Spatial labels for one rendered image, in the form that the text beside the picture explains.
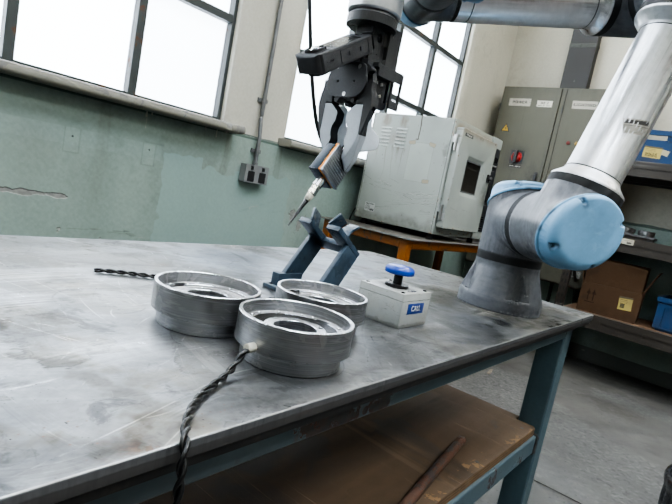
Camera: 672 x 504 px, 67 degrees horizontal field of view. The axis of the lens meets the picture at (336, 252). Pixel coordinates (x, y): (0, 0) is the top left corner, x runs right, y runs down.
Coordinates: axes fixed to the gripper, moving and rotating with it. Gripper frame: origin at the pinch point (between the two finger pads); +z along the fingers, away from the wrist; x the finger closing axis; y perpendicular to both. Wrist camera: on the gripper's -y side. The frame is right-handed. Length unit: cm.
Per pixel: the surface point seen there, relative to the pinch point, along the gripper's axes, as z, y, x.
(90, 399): 19.6, -39.2, -19.6
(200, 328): 18.7, -26.1, -11.6
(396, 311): 17.5, 0.2, -15.0
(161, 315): 18.6, -27.9, -7.7
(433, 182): -8, 184, 98
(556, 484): 100, 154, -4
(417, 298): 15.8, 3.7, -15.5
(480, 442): 45, 36, -16
